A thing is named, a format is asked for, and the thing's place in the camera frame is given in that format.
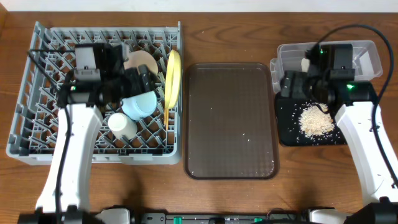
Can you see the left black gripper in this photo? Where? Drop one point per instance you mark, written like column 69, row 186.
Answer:
column 134, row 81

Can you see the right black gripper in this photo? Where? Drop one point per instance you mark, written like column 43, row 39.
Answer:
column 294, row 84

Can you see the white bowl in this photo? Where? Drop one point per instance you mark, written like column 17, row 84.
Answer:
column 141, row 57

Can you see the white tissue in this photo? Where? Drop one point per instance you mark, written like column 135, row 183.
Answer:
column 305, row 63

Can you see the light blue bowl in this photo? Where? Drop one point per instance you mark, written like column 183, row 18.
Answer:
column 140, row 106

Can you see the yellow round plate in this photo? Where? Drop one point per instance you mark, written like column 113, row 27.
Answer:
column 173, row 79

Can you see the pile of rice scraps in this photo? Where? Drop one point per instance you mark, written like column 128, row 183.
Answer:
column 314, row 123

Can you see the wooden chopstick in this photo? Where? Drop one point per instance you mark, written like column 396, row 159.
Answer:
column 168, row 119
column 166, row 116

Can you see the light green cup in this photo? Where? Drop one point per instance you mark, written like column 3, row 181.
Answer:
column 122, row 126

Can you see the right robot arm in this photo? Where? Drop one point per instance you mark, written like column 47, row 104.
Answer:
column 354, row 107

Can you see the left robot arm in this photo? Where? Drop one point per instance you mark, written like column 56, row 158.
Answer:
column 65, row 197

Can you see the black waste tray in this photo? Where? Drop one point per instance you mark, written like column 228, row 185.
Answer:
column 288, row 112

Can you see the grey plastic dishwasher rack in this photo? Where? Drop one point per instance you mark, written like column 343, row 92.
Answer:
column 34, row 127

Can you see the dark brown serving tray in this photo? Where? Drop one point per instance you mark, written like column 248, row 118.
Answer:
column 231, row 131

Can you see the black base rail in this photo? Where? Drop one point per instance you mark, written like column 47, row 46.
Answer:
column 217, row 218

